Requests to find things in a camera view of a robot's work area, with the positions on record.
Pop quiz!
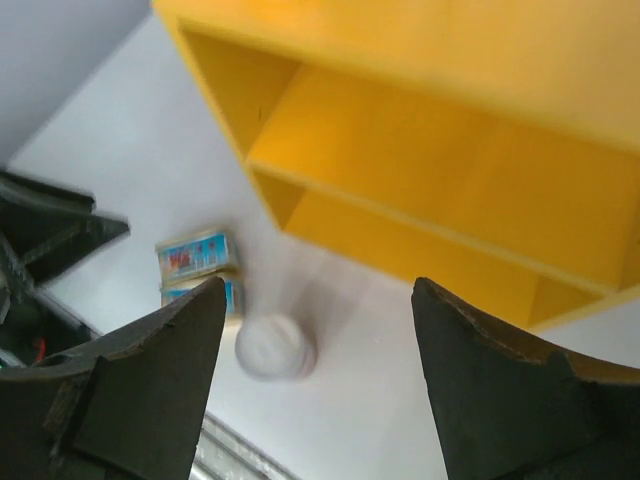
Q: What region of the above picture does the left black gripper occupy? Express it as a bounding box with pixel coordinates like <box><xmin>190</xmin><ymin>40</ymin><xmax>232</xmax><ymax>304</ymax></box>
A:
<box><xmin>1</xmin><ymin>170</ymin><xmax>130</xmax><ymax>369</ymax></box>

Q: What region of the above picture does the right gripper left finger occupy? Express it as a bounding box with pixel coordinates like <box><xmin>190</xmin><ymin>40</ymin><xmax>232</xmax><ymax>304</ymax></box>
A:
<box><xmin>1</xmin><ymin>277</ymin><xmax>226</xmax><ymax>479</ymax></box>

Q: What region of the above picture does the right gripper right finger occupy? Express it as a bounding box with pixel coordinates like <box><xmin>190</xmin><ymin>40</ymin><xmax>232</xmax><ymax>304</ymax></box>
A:
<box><xmin>411</xmin><ymin>278</ymin><xmax>639</xmax><ymax>479</ymax></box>

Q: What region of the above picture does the white porridge can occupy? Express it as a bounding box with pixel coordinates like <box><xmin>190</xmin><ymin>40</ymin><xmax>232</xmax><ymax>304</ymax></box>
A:
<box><xmin>234</xmin><ymin>314</ymin><xmax>317</xmax><ymax>381</ymax></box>

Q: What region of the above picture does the yellow wooden shelf cabinet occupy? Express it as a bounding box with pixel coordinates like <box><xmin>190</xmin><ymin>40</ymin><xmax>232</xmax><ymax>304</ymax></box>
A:
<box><xmin>154</xmin><ymin>1</ymin><xmax>639</xmax><ymax>329</ymax></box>

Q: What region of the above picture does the blue luncheon meat tin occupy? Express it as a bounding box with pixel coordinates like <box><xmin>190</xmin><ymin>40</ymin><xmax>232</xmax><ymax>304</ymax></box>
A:
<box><xmin>155</xmin><ymin>228</ymin><xmax>240</xmax><ymax>285</ymax></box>
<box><xmin>159</xmin><ymin>272</ymin><xmax>245</xmax><ymax>319</ymax></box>

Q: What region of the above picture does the aluminium frame rail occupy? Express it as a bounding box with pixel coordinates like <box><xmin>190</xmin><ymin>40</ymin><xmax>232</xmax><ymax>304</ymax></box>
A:
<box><xmin>189</xmin><ymin>413</ymin><xmax>297</xmax><ymax>480</ymax></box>

